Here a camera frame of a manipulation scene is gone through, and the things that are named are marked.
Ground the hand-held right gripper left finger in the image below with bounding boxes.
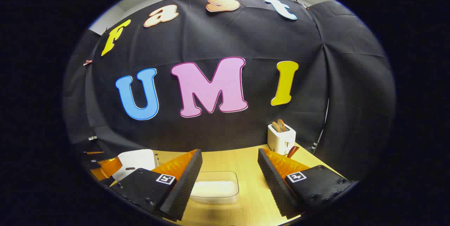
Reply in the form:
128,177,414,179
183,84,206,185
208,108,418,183
111,149,203,221

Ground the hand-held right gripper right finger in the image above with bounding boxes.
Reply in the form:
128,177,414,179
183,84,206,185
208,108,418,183
258,148,354,219

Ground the white rice cooker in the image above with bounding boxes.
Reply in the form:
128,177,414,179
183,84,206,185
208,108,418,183
112,149,159,181

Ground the white rice heap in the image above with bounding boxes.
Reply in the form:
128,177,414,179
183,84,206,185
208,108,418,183
192,181,237,198

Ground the white toaster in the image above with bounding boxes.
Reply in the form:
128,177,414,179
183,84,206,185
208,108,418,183
267,123,296,155

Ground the clear plastic container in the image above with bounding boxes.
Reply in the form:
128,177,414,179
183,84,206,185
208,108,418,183
190,171,239,205

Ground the black backdrop cloth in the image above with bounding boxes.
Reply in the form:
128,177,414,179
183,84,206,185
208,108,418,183
63,0,396,181

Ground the thin grey cable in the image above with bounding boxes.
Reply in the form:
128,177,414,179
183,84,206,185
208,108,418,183
311,99,329,151

